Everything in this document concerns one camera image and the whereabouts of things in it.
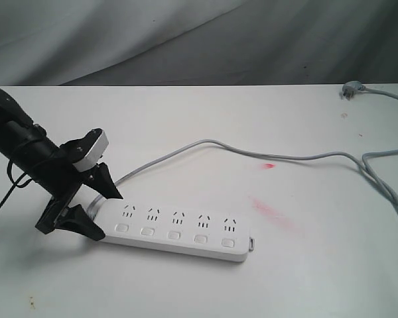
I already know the white five-outlet power strip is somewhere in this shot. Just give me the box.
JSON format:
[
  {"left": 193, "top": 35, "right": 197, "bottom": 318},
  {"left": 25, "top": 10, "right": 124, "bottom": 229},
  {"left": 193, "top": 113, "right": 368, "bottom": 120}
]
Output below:
[{"left": 92, "top": 199, "right": 255, "bottom": 262}]

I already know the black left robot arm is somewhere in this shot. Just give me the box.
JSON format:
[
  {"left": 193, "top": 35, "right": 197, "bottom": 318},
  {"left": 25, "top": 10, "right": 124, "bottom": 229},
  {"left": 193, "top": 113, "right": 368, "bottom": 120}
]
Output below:
[{"left": 0, "top": 89, "right": 122, "bottom": 241}]

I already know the grey power cord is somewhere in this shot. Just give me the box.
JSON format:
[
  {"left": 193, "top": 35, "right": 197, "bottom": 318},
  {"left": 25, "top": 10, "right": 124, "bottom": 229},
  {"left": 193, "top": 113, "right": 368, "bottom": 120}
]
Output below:
[{"left": 87, "top": 139, "right": 398, "bottom": 244}]

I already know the grey backdrop cloth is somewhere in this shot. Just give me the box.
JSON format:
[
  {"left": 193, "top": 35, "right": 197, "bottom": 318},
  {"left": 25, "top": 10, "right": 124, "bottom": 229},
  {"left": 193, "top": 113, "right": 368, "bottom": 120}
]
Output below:
[{"left": 0, "top": 1, "right": 398, "bottom": 85}]

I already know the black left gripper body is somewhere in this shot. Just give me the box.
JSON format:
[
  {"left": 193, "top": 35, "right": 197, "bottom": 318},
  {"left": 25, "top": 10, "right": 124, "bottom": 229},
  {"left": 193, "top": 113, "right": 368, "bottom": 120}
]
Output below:
[{"left": 34, "top": 138, "right": 86, "bottom": 234}]

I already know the grey power plug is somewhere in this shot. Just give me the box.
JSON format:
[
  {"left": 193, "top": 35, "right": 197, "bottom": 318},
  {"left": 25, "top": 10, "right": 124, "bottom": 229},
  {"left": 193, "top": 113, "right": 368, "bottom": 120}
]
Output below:
[{"left": 339, "top": 81, "right": 366, "bottom": 100}]

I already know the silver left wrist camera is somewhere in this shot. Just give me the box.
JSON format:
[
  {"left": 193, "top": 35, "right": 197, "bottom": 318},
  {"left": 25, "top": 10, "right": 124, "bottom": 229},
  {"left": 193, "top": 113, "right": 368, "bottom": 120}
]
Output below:
[{"left": 70, "top": 128, "right": 109, "bottom": 172}]

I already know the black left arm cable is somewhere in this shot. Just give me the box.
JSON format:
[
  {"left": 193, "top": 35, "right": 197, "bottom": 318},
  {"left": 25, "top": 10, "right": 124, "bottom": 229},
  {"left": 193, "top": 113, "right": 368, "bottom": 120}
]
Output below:
[{"left": 0, "top": 158, "right": 37, "bottom": 219}]

